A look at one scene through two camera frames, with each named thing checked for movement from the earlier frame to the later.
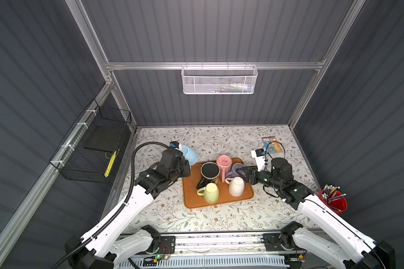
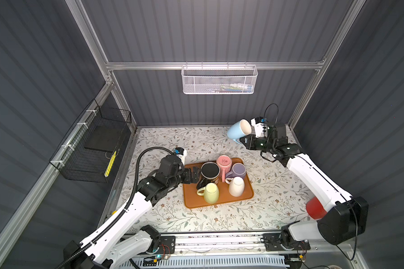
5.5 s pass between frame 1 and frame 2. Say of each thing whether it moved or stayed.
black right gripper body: moved
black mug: stayed
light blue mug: moved
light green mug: stayed
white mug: stayed
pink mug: stayed
